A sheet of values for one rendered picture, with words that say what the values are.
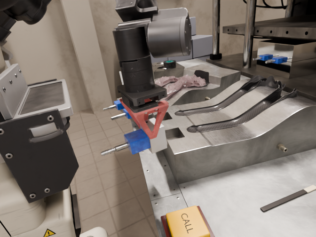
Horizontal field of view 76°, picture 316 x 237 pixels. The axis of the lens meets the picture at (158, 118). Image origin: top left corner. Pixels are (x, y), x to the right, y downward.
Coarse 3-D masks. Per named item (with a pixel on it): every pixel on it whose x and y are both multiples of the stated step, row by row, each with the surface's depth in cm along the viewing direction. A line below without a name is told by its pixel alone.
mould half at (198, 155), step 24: (216, 96) 70; (264, 96) 56; (168, 120) 58; (192, 120) 57; (216, 120) 56; (264, 120) 50; (288, 120) 47; (312, 120) 49; (168, 144) 48; (192, 144) 46; (216, 144) 46; (240, 144) 47; (264, 144) 49; (288, 144) 51; (312, 144) 53; (192, 168) 47; (216, 168) 48
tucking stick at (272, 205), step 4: (308, 188) 42; (312, 188) 42; (296, 192) 42; (300, 192) 41; (304, 192) 41; (308, 192) 42; (288, 196) 41; (292, 196) 41; (296, 196) 41; (280, 200) 40; (284, 200) 40; (288, 200) 40; (268, 204) 40; (272, 204) 40; (276, 204) 40; (280, 204) 40; (260, 208) 39; (264, 208) 39; (268, 208) 39
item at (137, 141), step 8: (152, 120) 43; (152, 128) 40; (160, 128) 40; (128, 136) 41; (136, 136) 41; (144, 136) 40; (160, 136) 41; (120, 144) 40; (128, 144) 40; (136, 144) 40; (144, 144) 40; (152, 144) 41; (160, 144) 42; (104, 152) 39; (112, 152) 40; (136, 152) 40; (152, 152) 42
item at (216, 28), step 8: (216, 0) 153; (288, 0) 168; (216, 8) 156; (288, 8) 170; (216, 16) 158; (288, 16) 172; (216, 24) 161; (216, 32) 163; (216, 40) 166; (216, 48) 169; (216, 56) 170
